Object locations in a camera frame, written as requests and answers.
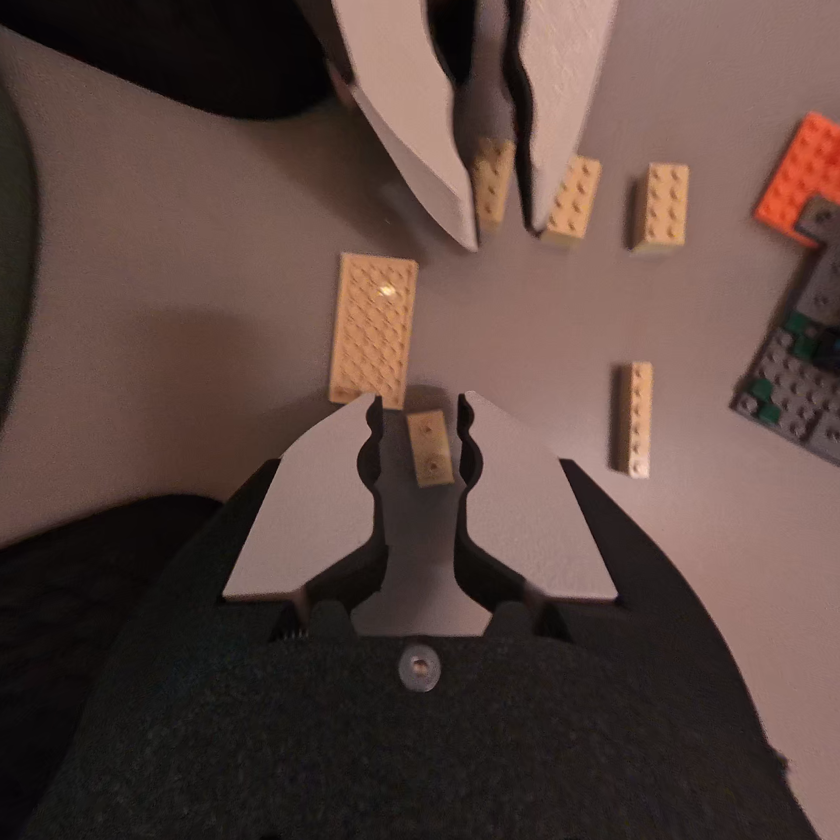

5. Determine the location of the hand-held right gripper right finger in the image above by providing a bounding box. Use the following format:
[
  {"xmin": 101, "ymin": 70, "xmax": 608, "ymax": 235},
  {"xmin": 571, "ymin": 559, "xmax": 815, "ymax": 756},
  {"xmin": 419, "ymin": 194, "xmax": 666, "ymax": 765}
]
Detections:
[{"xmin": 453, "ymin": 392, "xmax": 621, "ymax": 603}]

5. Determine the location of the dark green cloth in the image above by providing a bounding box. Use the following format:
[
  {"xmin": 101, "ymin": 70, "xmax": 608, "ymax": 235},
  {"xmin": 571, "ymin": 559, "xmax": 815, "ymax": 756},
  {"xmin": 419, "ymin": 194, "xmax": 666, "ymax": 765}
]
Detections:
[{"xmin": 0, "ymin": 82, "xmax": 38, "ymax": 424}]

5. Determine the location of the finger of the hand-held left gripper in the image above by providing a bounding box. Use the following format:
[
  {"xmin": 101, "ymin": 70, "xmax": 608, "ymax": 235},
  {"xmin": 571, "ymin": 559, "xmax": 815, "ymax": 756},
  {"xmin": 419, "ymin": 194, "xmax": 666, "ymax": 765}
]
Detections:
[
  {"xmin": 330, "ymin": 0, "xmax": 480, "ymax": 253},
  {"xmin": 507, "ymin": 0, "xmax": 620, "ymax": 232}
]

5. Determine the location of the toy brick building model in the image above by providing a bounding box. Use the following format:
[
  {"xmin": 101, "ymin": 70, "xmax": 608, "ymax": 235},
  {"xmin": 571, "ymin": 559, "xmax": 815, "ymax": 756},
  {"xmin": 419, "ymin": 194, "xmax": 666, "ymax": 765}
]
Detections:
[{"xmin": 730, "ymin": 197, "xmax": 840, "ymax": 468}]

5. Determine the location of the tan two-by-four brick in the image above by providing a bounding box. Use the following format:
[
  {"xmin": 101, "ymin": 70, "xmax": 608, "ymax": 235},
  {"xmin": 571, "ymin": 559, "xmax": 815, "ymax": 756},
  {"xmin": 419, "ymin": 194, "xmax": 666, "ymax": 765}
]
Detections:
[
  {"xmin": 543, "ymin": 156, "xmax": 602, "ymax": 249},
  {"xmin": 632, "ymin": 164, "xmax": 690, "ymax": 253},
  {"xmin": 471, "ymin": 138, "xmax": 517, "ymax": 232}
]

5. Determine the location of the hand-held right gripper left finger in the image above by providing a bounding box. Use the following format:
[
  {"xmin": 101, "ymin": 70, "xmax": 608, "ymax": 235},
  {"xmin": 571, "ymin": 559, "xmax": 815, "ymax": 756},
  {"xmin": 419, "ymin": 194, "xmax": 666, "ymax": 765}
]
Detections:
[{"xmin": 222, "ymin": 394, "xmax": 389, "ymax": 606}]

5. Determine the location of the orange studded plate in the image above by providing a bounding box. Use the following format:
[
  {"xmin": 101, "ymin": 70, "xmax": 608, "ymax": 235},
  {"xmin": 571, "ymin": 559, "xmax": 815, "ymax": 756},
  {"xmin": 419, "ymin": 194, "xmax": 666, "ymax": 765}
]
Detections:
[{"xmin": 755, "ymin": 112, "xmax": 840, "ymax": 247}]

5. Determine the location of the large tan studded plate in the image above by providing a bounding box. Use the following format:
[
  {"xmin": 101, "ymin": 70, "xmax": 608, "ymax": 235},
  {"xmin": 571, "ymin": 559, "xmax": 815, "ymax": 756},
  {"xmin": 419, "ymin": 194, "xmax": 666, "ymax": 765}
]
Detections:
[{"xmin": 330, "ymin": 252, "xmax": 419, "ymax": 409}]

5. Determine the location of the tan two-stud plate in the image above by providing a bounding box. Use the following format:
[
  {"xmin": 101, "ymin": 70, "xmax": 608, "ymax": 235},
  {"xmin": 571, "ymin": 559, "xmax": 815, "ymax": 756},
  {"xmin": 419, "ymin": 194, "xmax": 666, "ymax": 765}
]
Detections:
[{"xmin": 407, "ymin": 410, "xmax": 454, "ymax": 488}]

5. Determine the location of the tan long narrow brick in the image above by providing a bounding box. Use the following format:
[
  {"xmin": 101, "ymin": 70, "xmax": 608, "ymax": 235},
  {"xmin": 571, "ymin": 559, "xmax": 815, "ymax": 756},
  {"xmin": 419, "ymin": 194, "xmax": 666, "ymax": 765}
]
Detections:
[{"xmin": 616, "ymin": 361, "xmax": 655, "ymax": 479}]

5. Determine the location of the black cloth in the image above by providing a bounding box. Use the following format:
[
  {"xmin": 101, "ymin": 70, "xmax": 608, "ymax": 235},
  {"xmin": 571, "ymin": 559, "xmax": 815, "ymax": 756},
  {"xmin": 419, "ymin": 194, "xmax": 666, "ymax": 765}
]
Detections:
[{"xmin": 0, "ymin": 495, "xmax": 224, "ymax": 840}]

